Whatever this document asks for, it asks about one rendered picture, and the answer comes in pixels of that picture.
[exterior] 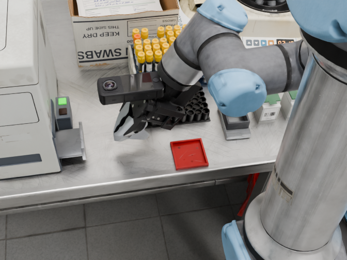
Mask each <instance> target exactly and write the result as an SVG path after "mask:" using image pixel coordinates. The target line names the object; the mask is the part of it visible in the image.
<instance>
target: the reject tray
mask: <svg viewBox="0 0 347 260"><path fill-rule="evenodd" d="M170 147H171V151H172V155H173V159H174V162H175V167H176V170H184V169H191V168H199V167H207V166H209V162H208V159H207V156H206V152H205V149H204V146H203V143H202V139H201V138H196V139H188V140H179V141H171V142H170Z"/></svg>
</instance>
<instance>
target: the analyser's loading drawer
mask: <svg viewBox="0 0 347 260"><path fill-rule="evenodd" d="M55 136H56V137H55V138H54V139H55V143H56V147H57V151H58V155H59V159H61V158H69V157H78V156H82V157H83V160H85V159H86V153H85V142H84V132H83V126H82V122H79V128H73V129H63V130H58V131H55Z"/></svg>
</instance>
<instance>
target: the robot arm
mask: <svg viewBox="0 0 347 260"><path fill-rule="evenodd" d="M286 1H287V4H288V7H289V10H290V12H291V14H292V16H293V18H294V20H295V21H296V23H297V24H298V25H299V32H300V34H301V37H302V39H301V40H298V41H294V42H288V43H281V44H273V45H267V46H260V47H252V48H246V47H245V46H244V44H243V42H242V40H241V38H240V36H239V33H241V32H242V31H243V28H244V27H245V26H246V25H247V23H248V15H247V13H246V11H245V10H244V8H243V7H242V6H241V5H240V4H239V3H238V2H237V1H236V0H206V1H205V2H204V3H203V4H202V5H201V6H200V7H199V8H197V11H196V13H195V14H194V15H193V17H192V18H191V19H190V20H189V22H188V23H187V24H186V26H185V27H184V28H183V30H182V31H181V32H180V33H179V35H178V36H177V37H176V39H175V40H174V42H173V43H172V45H171V46H170V47H169V48H168V50H167V51H166V52H165V54H164V55H163V57H162V59H161V60H160V62H159V63H158V64H157V71H154V72H146V73H137V74H129V75H120V76H111V77H103V78H99V79H98V81H97V90H98V95H99V100H100V103H101V104H102V105H110V104H118V103H123V104H122V106H121V108H120V110H119V111H120V113H119V115H118V117H117V120H116V123H115V127H114V130H113V132H114V141H119V142H121V141H124V140H127V139H139V140H144V139H147V138H148V137H149V133H148V132H147V131H145V128H146V126H147V125H148V122H147V121H149V122H152V123H153V124H158V125H162V126H161V128H163V129H167V130H171V129H172V128H173V127H174V126H175V125H176V124H177V123H178V122H179V121H180V120H181V119H182V117H183V116H184V115H185V111H184V106H185V105H186V104H187V103H188V102H189V100H190V99H191V98H192V97H193V96H194V95H195V94H196V93H197V92H198V90H199V89H200V88H201V87H202V86H201V83H200V82H199V81H198V80H199V79H200V78H201V77H202V76H203V75H204V78H205V80H206V82H207V85H208V91H209V93H210V95H211V96H212V97H213V98H214V100H215V103H216V105H217V107H218V109H219V110H220V112H221V113H223V114H224V115H227V116H229V117H242V116H245V115H247V114H248V113H249V112H254V111H256V110H257V109H259V108H260V107H261V106H262V105H263V103H264V102H265V100H266V96H267V95H271V94H278V93H283V92H289V91H295V90H298V92H297V95H296V98H295V101H294V104H293V108H292V111H291V114H290V117H289V121H288V124H287V127H286V130H285V133H284V136H283V139H282V142H281V145H280V148H279V151H278V155H277V158H276V161H275V164H274V167H273V171H272V174H271V177H270V180H269V183H268V186H267V189H266V191H265V192H263V193H261V194H259V195H258V196H257V197H256V198H254V199H253V201H252V202H251V203H250V205H249V207H248V209H247V211H246V214H245V217H244V220H240V221H236V220H233V221H232V222H231V223H227V224H225V225H224V226H223V228H222V242H223V248H224V253H225V257H226V260H347V0H286ZM177 108H179V109H180V110H181V111H178V110H176V109H177ZM172 117H176V118H178V119H177V120H176V122H175V123H174V124H173V125H168V124H167V123H170V122H171V121H172Z"/></svg>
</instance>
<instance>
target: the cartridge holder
mask: <svg viewBox="0 0 347 260"><path fill-rule="evenodd" d="M217 109H218V108H217ZM218 112H219V116H220V120H221V122H222V126H223V129H224V133H225V137H226V140H230V139H242V138H250V137H251V132H250V129H249V124H250V120H249V117H248V114H247V115H245V116H242V117H229V116H227V115H224V114H223V113H221V112H220V110H219V109H218Z"/></svg>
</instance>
